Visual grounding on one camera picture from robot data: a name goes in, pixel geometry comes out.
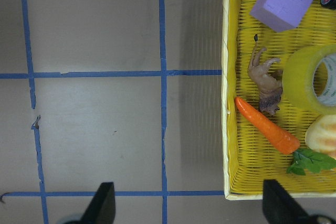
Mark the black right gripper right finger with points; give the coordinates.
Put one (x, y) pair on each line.
(280, 207)

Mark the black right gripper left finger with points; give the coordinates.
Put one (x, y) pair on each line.
(102, 208)

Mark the yellow clear tape roll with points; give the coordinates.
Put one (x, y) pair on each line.
(298, 79)

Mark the orange toy carrot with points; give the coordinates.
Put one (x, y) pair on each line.
(286, 143)

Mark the toy bread loaf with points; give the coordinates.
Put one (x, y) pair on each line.
(320, 135)

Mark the toy lion figurine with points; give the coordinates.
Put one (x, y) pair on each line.
(269, 85)

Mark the purple foam cube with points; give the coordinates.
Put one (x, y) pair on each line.
(280, 15)

